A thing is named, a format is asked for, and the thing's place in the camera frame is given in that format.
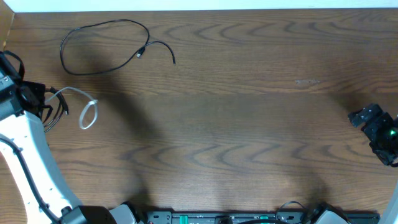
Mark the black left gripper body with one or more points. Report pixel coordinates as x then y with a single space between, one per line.
38 88

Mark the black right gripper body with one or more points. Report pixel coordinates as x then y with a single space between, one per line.
384 132

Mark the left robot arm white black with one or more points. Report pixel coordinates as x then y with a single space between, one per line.
46 195

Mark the brown cardboard panel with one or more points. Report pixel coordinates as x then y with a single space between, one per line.
6 20

